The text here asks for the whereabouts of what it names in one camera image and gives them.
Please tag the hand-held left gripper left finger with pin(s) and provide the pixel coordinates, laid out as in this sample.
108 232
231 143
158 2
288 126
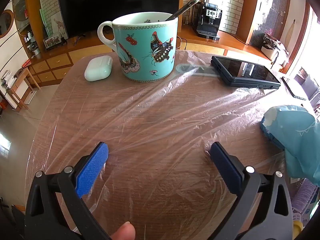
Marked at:
91 172

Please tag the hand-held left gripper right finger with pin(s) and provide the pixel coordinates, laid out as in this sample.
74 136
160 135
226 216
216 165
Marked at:
226 170

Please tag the purple hair roller card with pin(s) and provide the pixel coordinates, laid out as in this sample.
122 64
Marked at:
305 195

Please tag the person's left hand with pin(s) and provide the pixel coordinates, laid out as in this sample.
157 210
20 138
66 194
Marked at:
123 232

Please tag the light blue plastic bag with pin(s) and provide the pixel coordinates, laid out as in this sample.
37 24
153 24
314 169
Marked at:
297 135

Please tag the clear plastic table film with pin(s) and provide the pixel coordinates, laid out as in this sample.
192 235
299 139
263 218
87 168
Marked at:
160 120

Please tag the dark blue cased tablet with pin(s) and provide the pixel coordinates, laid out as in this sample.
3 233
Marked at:
245 71

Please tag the white earbuds case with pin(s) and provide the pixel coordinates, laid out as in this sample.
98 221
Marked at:
98 68

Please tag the black smartphone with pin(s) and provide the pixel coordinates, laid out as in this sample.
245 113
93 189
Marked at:
292 88

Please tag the small wooden side table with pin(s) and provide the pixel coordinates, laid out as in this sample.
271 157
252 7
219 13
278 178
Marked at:
21 86

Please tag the wooden television cabinet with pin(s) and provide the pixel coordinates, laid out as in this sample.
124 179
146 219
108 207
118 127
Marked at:
57 62

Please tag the grey armchair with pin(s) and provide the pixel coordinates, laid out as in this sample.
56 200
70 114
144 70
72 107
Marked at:
311 87

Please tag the stack of magazines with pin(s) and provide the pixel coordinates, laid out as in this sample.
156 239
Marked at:
7 80

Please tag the white bin with bag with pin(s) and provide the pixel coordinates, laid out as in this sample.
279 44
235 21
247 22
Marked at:
271 50

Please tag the turquoise butterfly mug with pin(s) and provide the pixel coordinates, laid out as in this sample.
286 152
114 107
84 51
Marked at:
145 55

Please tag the black ribbed heater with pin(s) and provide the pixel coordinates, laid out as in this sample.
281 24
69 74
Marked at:
257 38

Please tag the white art print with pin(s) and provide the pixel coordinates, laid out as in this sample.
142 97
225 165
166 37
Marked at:
58 26

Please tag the black coffee machine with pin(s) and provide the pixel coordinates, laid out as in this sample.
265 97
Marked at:
208 20

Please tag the metal spoon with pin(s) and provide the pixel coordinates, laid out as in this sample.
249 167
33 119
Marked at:
185 7

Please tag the black flat television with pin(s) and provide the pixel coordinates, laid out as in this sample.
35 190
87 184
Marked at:
112 5

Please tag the small picture frame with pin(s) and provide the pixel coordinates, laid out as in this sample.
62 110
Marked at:
52 42

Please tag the round wall mirror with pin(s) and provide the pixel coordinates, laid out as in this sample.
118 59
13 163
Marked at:
5 22

